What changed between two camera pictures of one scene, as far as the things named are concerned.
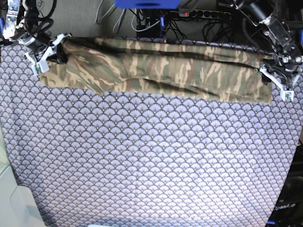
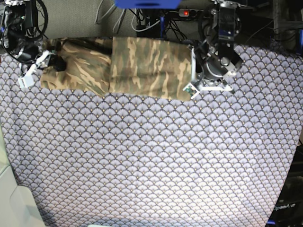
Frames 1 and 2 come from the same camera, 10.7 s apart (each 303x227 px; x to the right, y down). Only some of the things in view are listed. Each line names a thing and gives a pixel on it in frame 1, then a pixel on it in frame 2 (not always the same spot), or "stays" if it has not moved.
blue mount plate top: [148, 4] stays
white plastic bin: [18, 206] stays
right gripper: [286, 81] to [193, 87]
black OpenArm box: [288, 212] stays
